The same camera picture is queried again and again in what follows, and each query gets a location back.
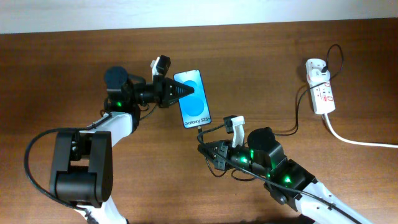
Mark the white USB charger plug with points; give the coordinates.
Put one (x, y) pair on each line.
(316, 76)

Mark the blue Galaxy smartphone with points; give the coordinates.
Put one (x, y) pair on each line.
(194, 107)

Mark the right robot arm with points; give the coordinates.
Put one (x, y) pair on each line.
(288, 183)

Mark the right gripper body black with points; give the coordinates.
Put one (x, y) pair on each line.
(236, 157)

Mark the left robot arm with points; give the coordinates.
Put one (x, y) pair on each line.
(82, 167)

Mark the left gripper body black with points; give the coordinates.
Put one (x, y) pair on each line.
(153, 93)

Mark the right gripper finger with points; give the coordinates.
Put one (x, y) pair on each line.
(210, 154)
(211, 145)

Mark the white power strip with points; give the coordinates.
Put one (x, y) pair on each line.
(322, 96)

